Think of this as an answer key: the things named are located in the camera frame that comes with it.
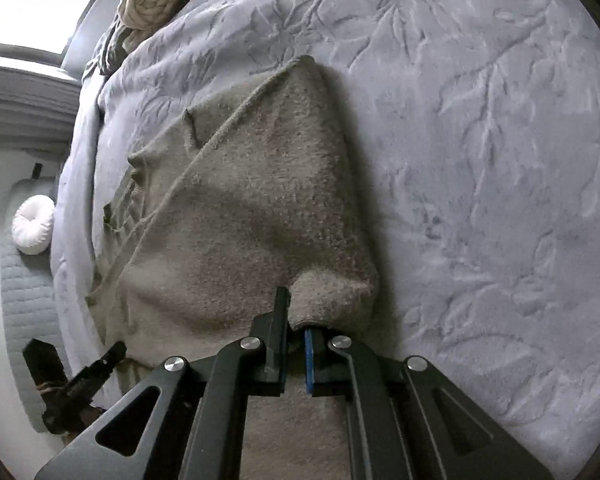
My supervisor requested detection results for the grey embossed blanket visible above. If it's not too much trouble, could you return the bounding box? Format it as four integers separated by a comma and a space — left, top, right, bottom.
50, 0, 600, 476

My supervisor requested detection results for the white round cushion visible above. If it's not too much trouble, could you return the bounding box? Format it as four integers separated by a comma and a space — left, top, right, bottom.
12, 194, 56, 257

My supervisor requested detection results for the beige terry towel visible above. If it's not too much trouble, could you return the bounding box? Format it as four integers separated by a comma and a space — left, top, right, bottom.
86, 55, 381, 480

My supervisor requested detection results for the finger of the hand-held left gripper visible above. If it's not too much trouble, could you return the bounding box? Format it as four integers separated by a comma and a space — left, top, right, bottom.
78, 341, 128, 387

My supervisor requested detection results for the bright window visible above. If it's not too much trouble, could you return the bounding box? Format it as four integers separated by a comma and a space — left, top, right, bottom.
0, 0, 127, 57

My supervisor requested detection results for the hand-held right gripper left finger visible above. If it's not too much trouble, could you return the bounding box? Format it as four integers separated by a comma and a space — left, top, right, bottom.
34, 287, 293, 480

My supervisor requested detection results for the grey ribbed window sill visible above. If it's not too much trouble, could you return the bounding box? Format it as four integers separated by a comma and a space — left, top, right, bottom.
0, 54, 83, 147

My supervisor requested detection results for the grey quilted floor mat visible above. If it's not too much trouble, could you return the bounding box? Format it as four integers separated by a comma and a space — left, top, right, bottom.
0, 176, 68, 436

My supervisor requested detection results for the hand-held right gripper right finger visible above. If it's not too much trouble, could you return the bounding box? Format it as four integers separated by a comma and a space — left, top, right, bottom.
304, 328, 554, 480

